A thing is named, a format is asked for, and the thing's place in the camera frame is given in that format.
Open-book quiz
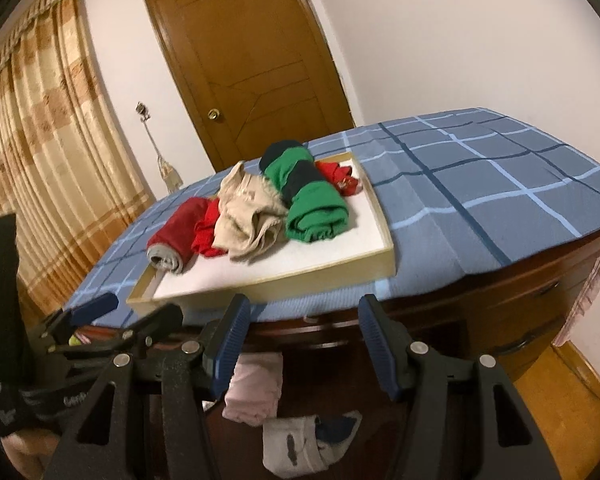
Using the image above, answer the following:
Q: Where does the pale pink underwear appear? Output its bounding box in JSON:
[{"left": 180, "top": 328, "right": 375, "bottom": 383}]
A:
[{"left": 222, "top": 351, "right": 285, "bottom": 427}]

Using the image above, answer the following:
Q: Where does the person's left hand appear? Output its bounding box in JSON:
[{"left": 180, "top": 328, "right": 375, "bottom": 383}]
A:
[{"left": 1, "top": 426, "right": 67, "bottom": 472}]

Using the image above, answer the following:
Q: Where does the pink hanging cloth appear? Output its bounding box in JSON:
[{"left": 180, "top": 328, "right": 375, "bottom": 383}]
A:
[{"left": 551, "top": 244, "right": 600, "bottom": 349}]

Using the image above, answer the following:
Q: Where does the bright red underwear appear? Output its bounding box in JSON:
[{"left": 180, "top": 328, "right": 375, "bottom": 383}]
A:
[{"left": 191, "top": 198, "right": 234, "bottom": 260}]

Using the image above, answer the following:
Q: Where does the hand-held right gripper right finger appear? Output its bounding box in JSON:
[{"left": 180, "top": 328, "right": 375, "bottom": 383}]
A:
[{"left": 357, "top": 293, "right": 561, "bottom": 480}]

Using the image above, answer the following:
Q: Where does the dark wooden desk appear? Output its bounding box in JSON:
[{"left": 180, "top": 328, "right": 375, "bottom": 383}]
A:
[{"left": 145, "top": 222, "right": 600, "bottom": 480}]

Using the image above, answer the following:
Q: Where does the brown wooden door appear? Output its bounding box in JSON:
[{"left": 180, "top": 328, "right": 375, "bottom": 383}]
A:
[{"left": 135, "top": 0, "right": 357, "bottom": 173}]

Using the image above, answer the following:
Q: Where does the dark wooden drawer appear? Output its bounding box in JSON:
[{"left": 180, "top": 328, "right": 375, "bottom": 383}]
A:
[{"left": 145, "top": 324, "right": 433, "bottom": 480}]

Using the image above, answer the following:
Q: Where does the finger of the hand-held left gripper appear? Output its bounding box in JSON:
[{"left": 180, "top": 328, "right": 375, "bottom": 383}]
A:
[
  {"left": 39, "top": 291, "right": 121, "bottom": 344},
  {"left": 54, "top": 304, "right": 186, "bottom": 359}
]

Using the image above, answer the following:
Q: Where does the desk side drawer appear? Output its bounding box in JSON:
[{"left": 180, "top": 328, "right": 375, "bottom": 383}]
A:
[
  {"left": 494, "top": 309, "right": 582, "bottom": 367},
  {"left": 459, "top": 254, "right": 600, "bottom": 332}
]

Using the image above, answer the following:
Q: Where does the beige patterned curtain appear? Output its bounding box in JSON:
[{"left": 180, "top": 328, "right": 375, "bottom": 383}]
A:
[{"left": 0, "top": 0, "right": 157, "bottom": 313}]

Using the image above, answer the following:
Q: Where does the small red patterned underwear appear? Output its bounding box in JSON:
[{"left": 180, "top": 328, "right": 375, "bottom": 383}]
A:
[{"left": 314, "top": 159, "right": 364, "bottom": 198}]

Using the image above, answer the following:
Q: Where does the beige underwear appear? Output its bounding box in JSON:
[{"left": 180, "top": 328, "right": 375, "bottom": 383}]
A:
[{"left": 212, "top": 160, "right": 289, "bottom": 264}]

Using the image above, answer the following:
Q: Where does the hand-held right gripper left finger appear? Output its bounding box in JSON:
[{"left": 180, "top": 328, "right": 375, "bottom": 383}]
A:
[{"left": 42, "top": 293, "right": 253, "bottom": 480}]

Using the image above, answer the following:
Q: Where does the blue checked tablecloth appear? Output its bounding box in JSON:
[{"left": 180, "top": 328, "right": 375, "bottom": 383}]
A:
[{"left": 61, "top": 106, "right": 600, "bottom": 325}]

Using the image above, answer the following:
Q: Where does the white wooden tray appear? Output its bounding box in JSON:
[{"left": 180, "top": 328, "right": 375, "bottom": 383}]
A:
[{"left": 126, "top": 151, "right": 397, "bottom": 319}]

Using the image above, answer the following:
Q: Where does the green and navy underwear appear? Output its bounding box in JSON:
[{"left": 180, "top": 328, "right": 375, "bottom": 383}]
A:
[{"left": 258, "top": 140, "right": 351, "bottom": 244}]

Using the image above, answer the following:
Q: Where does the dark red grey-banded underwear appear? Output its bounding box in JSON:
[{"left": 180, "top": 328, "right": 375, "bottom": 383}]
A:
[{"left": 146, "top": 197, "right": 212, "bottom": 276}]

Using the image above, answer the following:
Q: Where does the navy blue underwear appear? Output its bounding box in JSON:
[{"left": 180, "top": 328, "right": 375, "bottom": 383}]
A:
[{"left": 314, "top": 409, "right": 364, "bottom": 454}]

